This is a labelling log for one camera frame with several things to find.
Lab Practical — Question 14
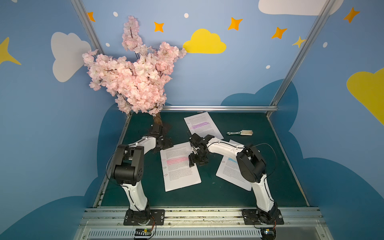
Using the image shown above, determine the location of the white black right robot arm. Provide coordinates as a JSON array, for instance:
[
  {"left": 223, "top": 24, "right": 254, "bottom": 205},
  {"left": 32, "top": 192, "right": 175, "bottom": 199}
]
[{"left": 189, "top": 134, "right": 280, "bottom": 225}]

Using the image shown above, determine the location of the left green circuit board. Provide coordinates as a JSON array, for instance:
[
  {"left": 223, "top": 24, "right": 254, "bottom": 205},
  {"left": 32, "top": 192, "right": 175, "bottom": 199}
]
[{"left": 133, "top": 229, "right": 153, "bottom": 240}]

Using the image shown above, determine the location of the pink cherry blossom tree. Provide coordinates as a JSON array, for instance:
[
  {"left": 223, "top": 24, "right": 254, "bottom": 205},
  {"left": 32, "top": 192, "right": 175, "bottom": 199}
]
[{"left": 82, "top": 16, "right": 187, "bottom": 126}]

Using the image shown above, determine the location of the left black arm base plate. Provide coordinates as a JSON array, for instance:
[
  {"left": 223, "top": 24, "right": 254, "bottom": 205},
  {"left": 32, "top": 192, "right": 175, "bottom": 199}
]
[{"left": 123, "top": 209, "right": 165, "bottom": 226}]

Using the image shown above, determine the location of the small wooden handled brush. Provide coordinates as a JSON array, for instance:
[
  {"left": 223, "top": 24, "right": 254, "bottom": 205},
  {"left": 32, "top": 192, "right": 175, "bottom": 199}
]
[{"left": 227, "top": 130, "right": 253, "bottom": 136}]

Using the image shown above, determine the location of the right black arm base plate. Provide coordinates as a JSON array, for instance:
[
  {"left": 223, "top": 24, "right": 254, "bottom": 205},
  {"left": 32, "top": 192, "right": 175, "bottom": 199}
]
[{"left": 242, "top": 209, "right": 285, "bottom": 225}]

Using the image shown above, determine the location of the blue highlighted paper document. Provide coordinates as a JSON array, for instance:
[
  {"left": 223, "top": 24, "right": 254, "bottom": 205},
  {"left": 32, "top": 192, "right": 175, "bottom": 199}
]
[{"left": 216, "top": 156, "right": 252, "bottom": 191}]

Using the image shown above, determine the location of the aluminium frame post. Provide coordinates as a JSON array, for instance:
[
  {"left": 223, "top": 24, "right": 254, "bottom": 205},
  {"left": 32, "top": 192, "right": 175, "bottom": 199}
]
[
  {"left": 266, "top": 0, "right": 337, "bottom": 119},
  {"left": 71, "top": 0, "right": 105, "bottom": 54}
]

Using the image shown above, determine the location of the pink highlighted paper document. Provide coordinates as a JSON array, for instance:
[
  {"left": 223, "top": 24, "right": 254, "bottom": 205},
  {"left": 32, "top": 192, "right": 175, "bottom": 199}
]
[{"left": 160, "top": 142, "right": 202, "bottom": 192}]

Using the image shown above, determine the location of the aluminium back frame bar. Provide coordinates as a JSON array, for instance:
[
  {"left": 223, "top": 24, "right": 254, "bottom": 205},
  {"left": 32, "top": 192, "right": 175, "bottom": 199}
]
[{"left": 163, "top": 106, "right": 278, "bottom": 112}]

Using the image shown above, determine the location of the aluminium left frame post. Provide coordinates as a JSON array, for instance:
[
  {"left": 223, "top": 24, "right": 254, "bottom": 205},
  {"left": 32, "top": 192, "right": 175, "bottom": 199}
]
[{"left": 71, "top": 0, "right": 105, "bottom": 54}]

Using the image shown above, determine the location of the right circuit board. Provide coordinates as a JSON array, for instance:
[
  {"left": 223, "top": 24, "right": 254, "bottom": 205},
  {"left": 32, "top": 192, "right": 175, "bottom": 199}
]
[{"left": 260, "top": 228, "right": 277, "bottom": 240}]

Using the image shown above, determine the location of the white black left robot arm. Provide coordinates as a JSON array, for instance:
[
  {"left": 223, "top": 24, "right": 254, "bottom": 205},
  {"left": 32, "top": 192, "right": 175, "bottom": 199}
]
[{"left": 106, "top": 123, "right": 173, "bottom": 226}]

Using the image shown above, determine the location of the aluminium right frame post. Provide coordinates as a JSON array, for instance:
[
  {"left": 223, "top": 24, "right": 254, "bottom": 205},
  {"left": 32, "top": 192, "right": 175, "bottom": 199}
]
[{"left": 266, "top": 0, "right": 337, "bottom": 119}]

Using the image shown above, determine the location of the purple highlighted paper document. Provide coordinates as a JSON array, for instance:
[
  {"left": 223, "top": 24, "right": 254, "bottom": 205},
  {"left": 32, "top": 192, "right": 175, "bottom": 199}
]
[{"left": 184, "top": 112, "right": 224, "bottom": 140}]

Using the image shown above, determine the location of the aluminium front rail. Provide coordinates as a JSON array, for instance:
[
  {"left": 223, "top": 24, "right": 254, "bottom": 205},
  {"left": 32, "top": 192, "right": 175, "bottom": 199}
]
[{"left": 74, "top": 207, "right": 333, "bottom": 240}]

